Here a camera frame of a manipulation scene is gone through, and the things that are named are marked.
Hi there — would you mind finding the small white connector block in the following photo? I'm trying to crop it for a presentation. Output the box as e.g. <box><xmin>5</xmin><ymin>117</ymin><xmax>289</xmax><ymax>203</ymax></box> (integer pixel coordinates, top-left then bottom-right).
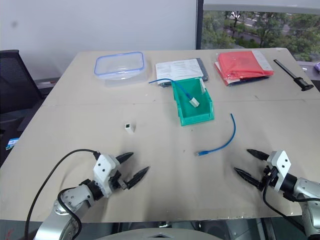
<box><xmin>123</xmin><ymin>122</ymin><xmax>136</xmax><ymax>134</ymax></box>

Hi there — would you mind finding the bagged paper manual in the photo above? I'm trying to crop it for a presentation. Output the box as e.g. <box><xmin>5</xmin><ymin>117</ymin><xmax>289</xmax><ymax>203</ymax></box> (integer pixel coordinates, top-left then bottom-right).
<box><xmin>154</xmin><ymin>58</ymin><xmax>210</xmax><ymax>88</ymax></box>

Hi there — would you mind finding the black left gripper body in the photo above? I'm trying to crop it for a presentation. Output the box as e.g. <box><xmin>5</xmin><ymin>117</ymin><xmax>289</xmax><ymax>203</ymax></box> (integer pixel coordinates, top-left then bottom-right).
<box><xmin>107</xmin><ymin>167</ymin><xmax>130</xmax><ymax>193</ymax></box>

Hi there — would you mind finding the black office chair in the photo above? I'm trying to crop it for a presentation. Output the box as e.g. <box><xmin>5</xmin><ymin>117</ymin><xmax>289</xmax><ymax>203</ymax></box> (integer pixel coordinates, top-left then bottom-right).
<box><xmin>0</xmin><ymin>49</ymin><xmax>45</xmax><ymax>134</ymax></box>

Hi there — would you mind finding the small blue white card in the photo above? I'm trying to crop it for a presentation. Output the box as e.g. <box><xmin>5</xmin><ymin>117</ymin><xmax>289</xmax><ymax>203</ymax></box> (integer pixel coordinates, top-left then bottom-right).
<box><xmin>5</xmin><ymin>138</ymin><xmax>21</xmax><ymax>150</ymax></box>

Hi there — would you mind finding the grey robot body shell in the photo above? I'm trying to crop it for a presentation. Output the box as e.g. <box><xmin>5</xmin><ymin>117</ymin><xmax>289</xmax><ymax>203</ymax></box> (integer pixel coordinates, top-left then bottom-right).
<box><xmin>94</xmin><ymin>225</ymin><xmax>226</xmax><ymax>240</ymax></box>

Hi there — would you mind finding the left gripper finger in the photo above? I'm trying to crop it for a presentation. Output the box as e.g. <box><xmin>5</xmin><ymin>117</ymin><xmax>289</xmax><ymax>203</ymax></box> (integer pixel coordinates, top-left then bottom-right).
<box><xmin>124</xmin><ymin>166</ymin><xmax>150</xmax><ymax>190</ymax></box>
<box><xmin>115</xmin><ymin>151</ymin><xmax>135</xmax><ymax>165</ymax></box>

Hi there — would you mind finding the blue cable with white coupler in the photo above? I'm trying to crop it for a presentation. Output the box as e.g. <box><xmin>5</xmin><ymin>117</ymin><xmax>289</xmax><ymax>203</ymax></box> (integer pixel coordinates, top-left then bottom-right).
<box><xmin>148</xmin><ymin>78</ymin><xmax>201</xmax><ymax>109</ymax></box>

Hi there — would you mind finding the dark window frame post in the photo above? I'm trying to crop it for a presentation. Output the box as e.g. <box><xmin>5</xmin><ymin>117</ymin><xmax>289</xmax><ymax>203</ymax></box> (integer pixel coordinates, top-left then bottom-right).
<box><xmin>195</xmin><ymin>0</ymin><xmax>205</xmax><ymax>50</ymax></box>

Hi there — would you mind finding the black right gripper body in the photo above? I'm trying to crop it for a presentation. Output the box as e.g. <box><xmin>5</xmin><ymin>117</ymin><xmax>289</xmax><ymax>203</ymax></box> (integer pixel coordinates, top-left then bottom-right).
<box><xmin>259</xmin><ymin>164</ymin><xmax>280</xmax><ymax>192</ymax></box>

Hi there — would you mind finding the red bagged package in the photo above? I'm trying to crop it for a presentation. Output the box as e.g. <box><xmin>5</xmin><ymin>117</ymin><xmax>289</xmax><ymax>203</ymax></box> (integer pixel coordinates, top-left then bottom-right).
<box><xmin>213</xmin><ymin>49</ymin><xmax>275</xmax><ymax>87</ymax></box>

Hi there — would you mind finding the green plastic parts bin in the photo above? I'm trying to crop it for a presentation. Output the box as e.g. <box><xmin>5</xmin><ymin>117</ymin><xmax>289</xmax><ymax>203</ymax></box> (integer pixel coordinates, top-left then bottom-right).
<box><xmin>170</xmin><ymin>77</ymin><xmax>216</xmax><ymax>127</ymax></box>

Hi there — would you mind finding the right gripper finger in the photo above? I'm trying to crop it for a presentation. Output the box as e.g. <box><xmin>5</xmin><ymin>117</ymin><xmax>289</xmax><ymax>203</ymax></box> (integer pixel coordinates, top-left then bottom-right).
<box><xmin>233</xmin><ymin>167</ymin><xmax>264</xmax><ymax>189</ymax></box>
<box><xmin>246</xmin><ymin>148</ymin><xmax>270</xmax><ymax>161</ymax></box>

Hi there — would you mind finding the black rod tool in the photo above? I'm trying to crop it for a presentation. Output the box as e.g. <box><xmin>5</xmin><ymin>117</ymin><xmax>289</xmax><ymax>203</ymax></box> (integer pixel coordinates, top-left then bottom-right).
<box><xmin>273</xmin><ymin>58</ymin><xmax>315</xmax><ymax>92</ymax></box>

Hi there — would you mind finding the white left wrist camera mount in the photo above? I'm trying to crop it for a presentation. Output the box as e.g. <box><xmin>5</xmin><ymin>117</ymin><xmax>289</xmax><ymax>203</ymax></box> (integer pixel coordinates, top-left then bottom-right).
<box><xmin>93</xmin><ymin>153</ymin><xmax>121</xmax><ymax>198</ymax></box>

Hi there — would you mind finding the clear container with blue rim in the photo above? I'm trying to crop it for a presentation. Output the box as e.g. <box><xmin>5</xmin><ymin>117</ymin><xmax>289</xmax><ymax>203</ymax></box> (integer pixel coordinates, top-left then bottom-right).
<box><xmin>93</xmin><ymin>51</ymin><xmax>147</xmax><ymax>88</ymax></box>

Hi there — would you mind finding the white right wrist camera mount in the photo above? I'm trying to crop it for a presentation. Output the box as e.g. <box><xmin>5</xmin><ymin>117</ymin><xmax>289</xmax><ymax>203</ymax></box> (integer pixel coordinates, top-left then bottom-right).
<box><xmin>265</xmin><ymin>150</ymin><xmax>293</xmax><ymax>193</ymax></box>

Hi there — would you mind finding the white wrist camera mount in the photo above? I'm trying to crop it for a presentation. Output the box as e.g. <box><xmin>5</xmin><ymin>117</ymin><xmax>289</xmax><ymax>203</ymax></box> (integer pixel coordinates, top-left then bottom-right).
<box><xmin>265</xmin><ymin>150</ymin><xmax>293</xmax><ymax>193</ymax></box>
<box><xmin>93</xmin><ymin>153</ymin><xmax>121</xmax><ymax>198</ymax></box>

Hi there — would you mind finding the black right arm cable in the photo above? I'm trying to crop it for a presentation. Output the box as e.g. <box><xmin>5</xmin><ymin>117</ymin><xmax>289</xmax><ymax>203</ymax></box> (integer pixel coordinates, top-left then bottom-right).
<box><xmin>262</xmin><ymin>172</ymin><xmax>309</xmax><ymax>226</ymax></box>

